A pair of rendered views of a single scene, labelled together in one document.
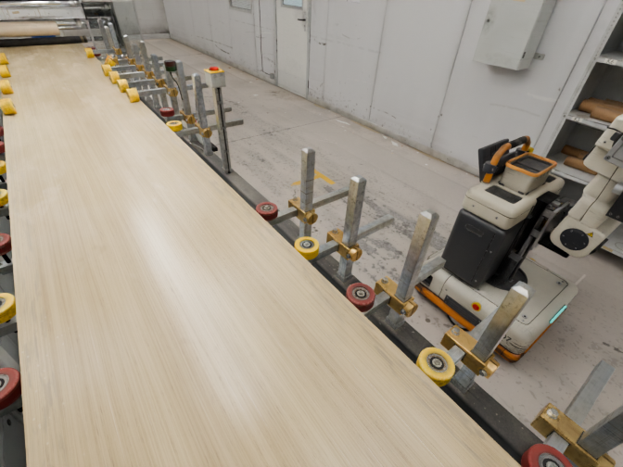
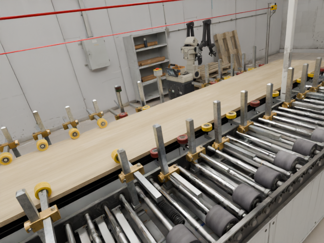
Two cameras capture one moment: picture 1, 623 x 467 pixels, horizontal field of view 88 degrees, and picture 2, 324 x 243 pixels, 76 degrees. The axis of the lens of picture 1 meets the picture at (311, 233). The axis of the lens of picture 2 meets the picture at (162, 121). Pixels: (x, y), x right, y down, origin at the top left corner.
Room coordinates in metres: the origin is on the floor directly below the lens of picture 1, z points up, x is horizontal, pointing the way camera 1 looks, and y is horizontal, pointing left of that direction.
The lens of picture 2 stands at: (1.30, 2.80, 1.65)
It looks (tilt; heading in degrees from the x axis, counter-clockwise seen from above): 25 degrees down; 279
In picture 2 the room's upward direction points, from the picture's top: 10 degrees counter-clockwise
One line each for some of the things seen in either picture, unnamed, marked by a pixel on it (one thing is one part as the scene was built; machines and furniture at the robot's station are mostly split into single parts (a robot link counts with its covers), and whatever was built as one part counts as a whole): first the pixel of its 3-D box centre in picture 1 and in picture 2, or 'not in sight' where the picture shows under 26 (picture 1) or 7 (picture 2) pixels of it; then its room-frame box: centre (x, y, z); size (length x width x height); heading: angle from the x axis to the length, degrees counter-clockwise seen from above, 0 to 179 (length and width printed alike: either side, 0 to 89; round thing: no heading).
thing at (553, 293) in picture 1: (491, 286); not in sight; (1.37, -1.10, 0.16); 0.67 x 0.64 x 0.25; 38
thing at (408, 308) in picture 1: (395, 296); not in sight; (0.68, -0.27, 0.81); 0.14 x 0.06 x 0.05; 39
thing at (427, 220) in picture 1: (408, 279); (232, 71); (0.66, -0.29, 0.90); 0.04 x 0.04 x 0.48; 39
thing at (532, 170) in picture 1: (527, 172); (178, 70); (1.46, -1.03, 0.87); 0.23 x 0.15 x 0.11; 128
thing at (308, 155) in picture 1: (306, 206); (207, 81); (1.05, 0.03, 0.88); 0.04 x 0.04 x 0.48; 39
